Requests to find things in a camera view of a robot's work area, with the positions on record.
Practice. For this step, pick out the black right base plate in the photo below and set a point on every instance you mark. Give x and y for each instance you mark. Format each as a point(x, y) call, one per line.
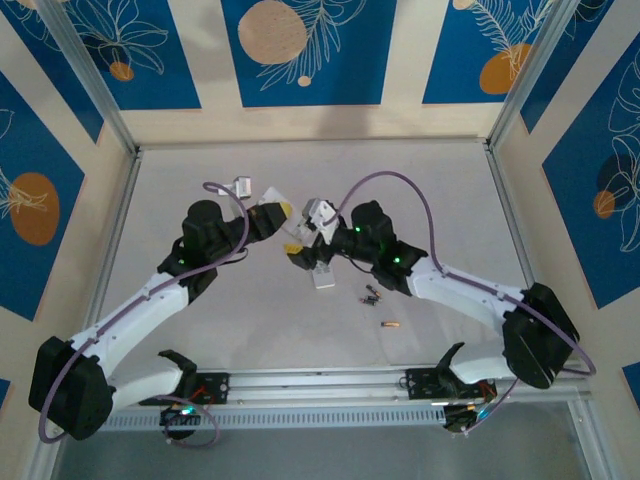
point(425, 384)

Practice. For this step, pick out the controller board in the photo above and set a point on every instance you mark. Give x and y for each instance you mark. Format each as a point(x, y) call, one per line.
point(465, 417)
point(178, 415)

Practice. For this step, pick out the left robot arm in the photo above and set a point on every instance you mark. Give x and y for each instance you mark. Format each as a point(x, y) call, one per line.
point(130, 310)

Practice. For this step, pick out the aluminium mounting rail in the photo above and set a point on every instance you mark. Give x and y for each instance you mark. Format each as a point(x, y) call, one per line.
point(320, 382)

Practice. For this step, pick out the aluminium frame post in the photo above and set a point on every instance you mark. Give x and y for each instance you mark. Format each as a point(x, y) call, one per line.
point(545, 70)
point(85, 70)

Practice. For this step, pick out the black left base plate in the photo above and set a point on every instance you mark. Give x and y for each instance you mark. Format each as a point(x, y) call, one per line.
point(215, 387)

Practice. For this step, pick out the right controller board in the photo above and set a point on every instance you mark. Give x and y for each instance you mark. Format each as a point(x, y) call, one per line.
point(465, 417)

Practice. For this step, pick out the aluminium table back rail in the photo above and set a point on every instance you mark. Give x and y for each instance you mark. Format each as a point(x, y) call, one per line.
point(310, 145)

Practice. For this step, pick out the black AAA battery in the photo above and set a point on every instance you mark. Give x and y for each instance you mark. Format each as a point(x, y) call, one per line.
point(374, 290)
point(369, 300)

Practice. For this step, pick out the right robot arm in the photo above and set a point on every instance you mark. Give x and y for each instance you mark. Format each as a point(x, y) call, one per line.
point(450, 295)

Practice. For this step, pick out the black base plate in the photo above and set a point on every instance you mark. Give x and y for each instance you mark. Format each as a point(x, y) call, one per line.
point(215, 387)
point(425, 384)

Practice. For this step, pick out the left controller board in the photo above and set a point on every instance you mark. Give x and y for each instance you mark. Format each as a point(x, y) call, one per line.
point(178, 415)

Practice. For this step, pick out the orange AAA battery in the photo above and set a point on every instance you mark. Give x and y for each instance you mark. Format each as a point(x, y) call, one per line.
point(390, 325)

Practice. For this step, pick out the aluminium table side rail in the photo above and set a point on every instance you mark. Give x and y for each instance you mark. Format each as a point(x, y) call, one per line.
point(117, 240)
point(510, 220)

